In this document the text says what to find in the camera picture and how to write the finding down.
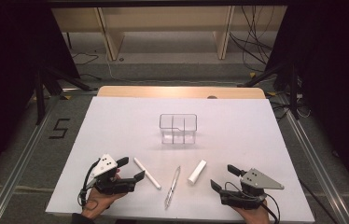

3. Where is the light wooden desk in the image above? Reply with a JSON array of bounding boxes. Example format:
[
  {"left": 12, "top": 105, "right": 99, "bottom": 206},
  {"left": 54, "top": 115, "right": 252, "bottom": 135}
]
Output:
[{"left": 50, "top": 6, "right": 288, "bottom": 62}]

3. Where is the thin white pen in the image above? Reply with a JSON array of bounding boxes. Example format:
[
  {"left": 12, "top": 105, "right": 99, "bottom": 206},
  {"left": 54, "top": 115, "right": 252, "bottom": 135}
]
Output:
[{"left": 133, "top": 157, "right": 162, "bottom": 190}]

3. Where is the silver pen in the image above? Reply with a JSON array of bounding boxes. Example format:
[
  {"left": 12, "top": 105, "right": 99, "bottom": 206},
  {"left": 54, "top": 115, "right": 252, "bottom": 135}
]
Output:
[{"left": 163, "top": 165, "right": 182, "bottom": 210}]

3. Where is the hand-held gripper cable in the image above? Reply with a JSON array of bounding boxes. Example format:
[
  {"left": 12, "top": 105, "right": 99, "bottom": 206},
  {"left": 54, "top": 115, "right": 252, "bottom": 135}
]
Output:
[
  {"left": 77, "top": 158, "right": 101, "bottom": 210},
  {"left": 225, "top": 181, "right": 282, "bottom": 224}
]

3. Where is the black stand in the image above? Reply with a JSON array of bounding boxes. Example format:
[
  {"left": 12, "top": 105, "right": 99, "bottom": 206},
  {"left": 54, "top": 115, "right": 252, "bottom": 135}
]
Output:
[
  {"left": 237, "top": 62, "right": 301, "bottom": 120},
  {"left": 34, "top": 66, "right": 98, "bottom": 125}
]

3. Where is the right hand-held gripper cable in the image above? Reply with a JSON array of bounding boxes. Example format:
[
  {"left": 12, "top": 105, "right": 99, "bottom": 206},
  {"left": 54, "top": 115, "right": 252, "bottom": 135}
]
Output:
[{"left": 225, "top": 181, "right": 282, "bottom": 224}]

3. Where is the thin black floor cable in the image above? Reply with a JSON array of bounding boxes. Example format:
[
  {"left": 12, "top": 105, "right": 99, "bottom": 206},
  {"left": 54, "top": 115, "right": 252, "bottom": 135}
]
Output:
[{"left": 70, "top": 51, "right": 100, "bottom": 66}]

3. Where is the bundle of black cables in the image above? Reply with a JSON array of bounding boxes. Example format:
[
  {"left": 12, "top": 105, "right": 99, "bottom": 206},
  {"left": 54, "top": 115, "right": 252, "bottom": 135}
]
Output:
[{"left": 229, "top": 6, "right": 277, "bottom": 73}]

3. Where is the aluminium floor rail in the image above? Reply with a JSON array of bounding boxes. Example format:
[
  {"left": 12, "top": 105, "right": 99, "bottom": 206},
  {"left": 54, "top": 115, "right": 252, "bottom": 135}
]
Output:
[
  {"left": 0, "top": 95, "right": 63, "bottom": 224},
  {"left": 278, "top": 92, "right": 349, "bottom": 224}
]

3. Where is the person's right hand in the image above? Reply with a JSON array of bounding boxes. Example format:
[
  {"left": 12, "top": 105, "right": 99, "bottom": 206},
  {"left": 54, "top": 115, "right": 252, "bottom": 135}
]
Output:
[{"left": 231, "top": 199, "right": 272, "bottom": 224}]

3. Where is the left hand-held gripper cable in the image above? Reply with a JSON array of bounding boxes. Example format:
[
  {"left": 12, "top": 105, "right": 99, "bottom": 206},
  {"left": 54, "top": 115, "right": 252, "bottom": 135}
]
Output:
[{"left": 77, "top": 158, "right": 101, "bottom": 210}]

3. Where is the clear plastic organizer box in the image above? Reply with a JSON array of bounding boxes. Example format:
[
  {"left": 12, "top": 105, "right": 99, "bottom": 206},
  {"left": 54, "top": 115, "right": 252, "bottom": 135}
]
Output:
[{"left": 159, "top": 113, "right": 199, "bottom": 145}]

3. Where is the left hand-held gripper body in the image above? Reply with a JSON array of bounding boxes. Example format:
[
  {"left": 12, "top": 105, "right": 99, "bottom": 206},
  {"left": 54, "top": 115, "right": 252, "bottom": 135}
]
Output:
[{"left": 85, "top": 153, "right": 136, "bottom": 195}]

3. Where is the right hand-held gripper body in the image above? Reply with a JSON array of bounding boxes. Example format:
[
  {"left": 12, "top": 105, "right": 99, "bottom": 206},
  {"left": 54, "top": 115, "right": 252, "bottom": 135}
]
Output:
[{"left": 220, "top": 168, "right": 286, "bottom": 210}]

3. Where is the black curtain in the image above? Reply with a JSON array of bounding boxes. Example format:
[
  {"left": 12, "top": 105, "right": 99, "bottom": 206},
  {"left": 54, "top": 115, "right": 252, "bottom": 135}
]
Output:
[
  {"left": 265, "top": 0, "right": 349, "bottom": 195},
  {"left": 0, "top": 0, "right": 81, "bottom": 191}
]

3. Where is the person's left hand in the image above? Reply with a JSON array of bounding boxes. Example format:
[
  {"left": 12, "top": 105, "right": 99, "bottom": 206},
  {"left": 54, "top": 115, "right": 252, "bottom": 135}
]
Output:
[{"left": 80, "top": 174, "right": 128, "bottom": 220}]

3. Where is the white eraser block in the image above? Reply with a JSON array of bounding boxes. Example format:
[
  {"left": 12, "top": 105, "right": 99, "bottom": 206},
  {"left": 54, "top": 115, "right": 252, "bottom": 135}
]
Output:
[{"left": 187, "top": 159, "right": 208, "bottom": 185}]

